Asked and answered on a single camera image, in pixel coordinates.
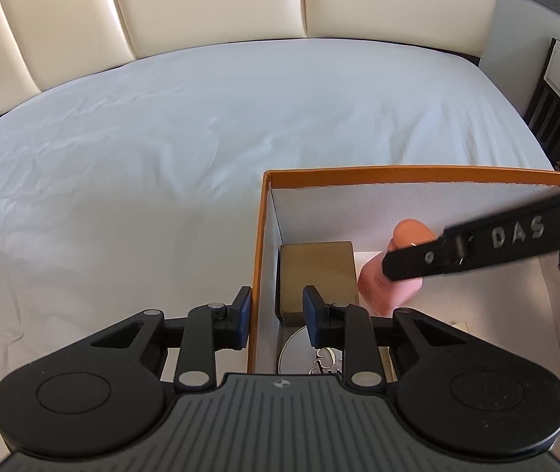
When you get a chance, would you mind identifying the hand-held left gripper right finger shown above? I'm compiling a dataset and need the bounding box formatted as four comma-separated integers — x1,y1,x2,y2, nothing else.
302,284,468,389

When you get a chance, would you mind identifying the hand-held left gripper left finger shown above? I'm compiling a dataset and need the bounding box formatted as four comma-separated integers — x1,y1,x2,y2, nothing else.
90,286,253,390

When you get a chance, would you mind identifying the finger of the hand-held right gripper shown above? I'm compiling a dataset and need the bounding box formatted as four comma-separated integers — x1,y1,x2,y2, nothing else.
382,235,468,282

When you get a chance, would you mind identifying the round silver tin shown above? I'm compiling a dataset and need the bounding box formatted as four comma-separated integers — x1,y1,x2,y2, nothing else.
279,323,347,377

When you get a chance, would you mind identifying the pink bottle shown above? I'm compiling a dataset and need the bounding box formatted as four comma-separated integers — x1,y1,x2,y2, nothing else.
359,219,435,316

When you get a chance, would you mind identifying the gold square box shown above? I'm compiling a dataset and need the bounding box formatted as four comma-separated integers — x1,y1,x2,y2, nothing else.
276,241,360,325

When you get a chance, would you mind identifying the orange cardboard box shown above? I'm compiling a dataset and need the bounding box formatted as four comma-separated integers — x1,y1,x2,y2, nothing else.
248,164,560,468

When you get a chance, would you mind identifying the black white nightstand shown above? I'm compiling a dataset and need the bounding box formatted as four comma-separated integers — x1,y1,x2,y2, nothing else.
523,37,560,173

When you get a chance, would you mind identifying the light blue bed sheet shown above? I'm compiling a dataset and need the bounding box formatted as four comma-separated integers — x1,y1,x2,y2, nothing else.
0,37,556,453

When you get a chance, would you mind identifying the cream padded headboard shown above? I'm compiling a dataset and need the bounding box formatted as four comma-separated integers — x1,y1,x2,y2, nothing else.
0,0,502,119

